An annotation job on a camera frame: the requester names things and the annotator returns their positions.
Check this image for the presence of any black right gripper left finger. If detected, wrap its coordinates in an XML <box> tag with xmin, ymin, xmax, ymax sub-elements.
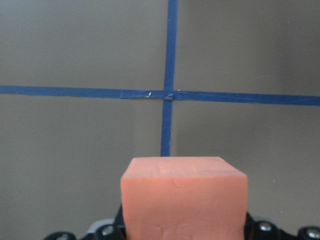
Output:
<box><xmin>43</xmin><ymin>204</ymin><xmax>127</xmax><ymax>240</ymax></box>

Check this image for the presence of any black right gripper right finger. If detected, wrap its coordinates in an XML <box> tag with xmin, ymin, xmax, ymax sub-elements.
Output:
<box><xmin>242</xmin><ymin>211</ymin><xmax>320</xmax><ymax>240</ymax></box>

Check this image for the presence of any orange foam cube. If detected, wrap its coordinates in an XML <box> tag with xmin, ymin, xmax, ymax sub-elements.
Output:
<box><xmin>120</xmin><ymin>156</ymin><xmax>248</xmax><ymax>240</ymax></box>

